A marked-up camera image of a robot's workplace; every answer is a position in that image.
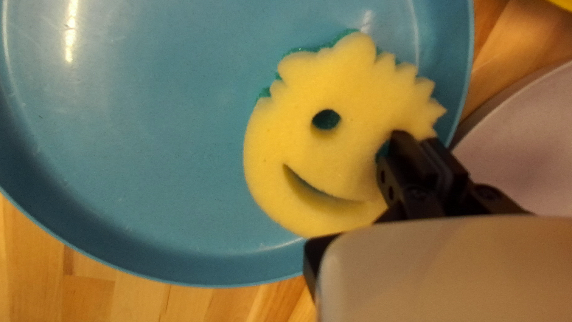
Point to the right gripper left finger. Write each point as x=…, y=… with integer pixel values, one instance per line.
x=406, y=179

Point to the teal round plate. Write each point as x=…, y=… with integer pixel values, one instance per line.
x=134, y=156

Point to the yellow round plate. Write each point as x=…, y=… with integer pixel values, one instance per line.
x=563, y=2

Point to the yellow smiling sponge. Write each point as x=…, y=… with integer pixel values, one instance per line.
x=339, y=85

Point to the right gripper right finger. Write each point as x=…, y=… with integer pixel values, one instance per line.
x=464, y=196

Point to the grey round plate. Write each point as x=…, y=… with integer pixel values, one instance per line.
x=527, y=147

